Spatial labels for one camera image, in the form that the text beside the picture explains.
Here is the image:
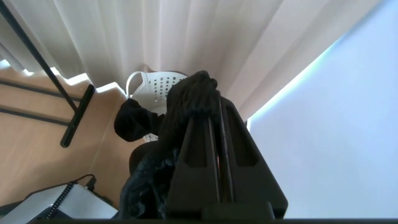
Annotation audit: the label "black garment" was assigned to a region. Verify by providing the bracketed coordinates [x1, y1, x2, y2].
[113, 98, 160, 142]

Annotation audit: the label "black shorts with white cord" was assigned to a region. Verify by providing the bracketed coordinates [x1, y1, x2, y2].
[119, 70, 222, 220]

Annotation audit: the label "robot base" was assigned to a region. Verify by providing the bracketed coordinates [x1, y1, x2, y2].
[0, 174, 119, 223]

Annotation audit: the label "black clothes rack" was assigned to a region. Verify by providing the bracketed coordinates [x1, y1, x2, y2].
[0, 0, 96, 149]

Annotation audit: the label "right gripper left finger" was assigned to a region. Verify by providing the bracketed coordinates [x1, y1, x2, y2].
[164, 114, 223, 218]

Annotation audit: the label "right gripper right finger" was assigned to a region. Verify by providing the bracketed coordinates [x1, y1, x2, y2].
[220, 96, 289, 218]

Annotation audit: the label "white laundry basket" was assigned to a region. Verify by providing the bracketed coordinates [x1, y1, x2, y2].
[125, 70, 189, 143]

